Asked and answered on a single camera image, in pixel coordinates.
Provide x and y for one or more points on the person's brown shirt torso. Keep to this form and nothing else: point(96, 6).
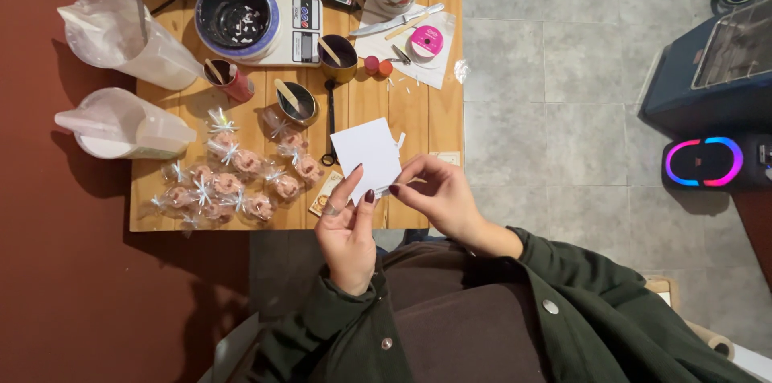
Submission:
point(464, 316)

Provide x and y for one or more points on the silver knife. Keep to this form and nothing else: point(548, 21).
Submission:
point(392, 21)

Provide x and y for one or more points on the red cup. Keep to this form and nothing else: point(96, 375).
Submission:
point(238, 87)

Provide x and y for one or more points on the gold metal cup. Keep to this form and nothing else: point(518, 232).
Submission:
point(341, 66)

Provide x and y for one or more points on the black digital thermometer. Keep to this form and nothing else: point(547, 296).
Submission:
point(342, 1)

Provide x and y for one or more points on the printed paper card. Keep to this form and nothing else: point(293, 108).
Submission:
point(322, 196)

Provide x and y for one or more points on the group of wrapped pink candles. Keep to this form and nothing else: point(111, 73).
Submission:
point(241, 178)

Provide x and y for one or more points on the black speaker with rainbow light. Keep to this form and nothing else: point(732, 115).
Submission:
point(705, 161)

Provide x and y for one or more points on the person's right hand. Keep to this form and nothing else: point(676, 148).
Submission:
point(449, 202)

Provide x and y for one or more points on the wooden stirring stick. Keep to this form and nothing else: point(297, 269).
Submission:
point(288, 95)
point(329, 51)
point(214, 71)
point(407, 27)

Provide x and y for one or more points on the white kitchen scale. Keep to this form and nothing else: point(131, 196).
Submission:
point(304, 30)

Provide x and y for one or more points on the beige chair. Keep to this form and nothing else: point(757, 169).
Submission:
point(699, 328)

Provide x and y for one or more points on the small orange bottle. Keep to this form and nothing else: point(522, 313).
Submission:
point(385, 68)

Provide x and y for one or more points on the white paper card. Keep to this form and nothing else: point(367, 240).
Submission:
point(368, 150)

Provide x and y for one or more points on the black scissors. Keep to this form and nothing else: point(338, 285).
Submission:
point(330, 123)

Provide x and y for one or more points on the small paper label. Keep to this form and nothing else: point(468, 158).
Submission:
point(446, 159)

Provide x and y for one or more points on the white paper sheet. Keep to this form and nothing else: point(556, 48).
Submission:
point(437, 72)

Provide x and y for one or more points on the pink ribbon spool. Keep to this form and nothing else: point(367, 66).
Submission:
point(426, 42)

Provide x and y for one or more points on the silver metal cup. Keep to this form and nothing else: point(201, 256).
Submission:
point(304, 106)

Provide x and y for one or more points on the metal spoon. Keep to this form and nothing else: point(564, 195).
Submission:
point(141, 15)

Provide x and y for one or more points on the clear plastic scrap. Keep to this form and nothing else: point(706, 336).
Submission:
point(461, 71)

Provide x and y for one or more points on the dark bowl with blue rim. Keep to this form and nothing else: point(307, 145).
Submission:
point(235, 15)

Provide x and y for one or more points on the large clear bag white powder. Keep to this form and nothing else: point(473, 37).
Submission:
point(114, 39)

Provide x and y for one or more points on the small clear bag white powder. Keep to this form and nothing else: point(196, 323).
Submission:
point(114, 126)

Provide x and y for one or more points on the dark blue box with rack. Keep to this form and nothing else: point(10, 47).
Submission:
point(699, 93)

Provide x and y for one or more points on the person's left hand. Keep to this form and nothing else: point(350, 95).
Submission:
point(347, 244)

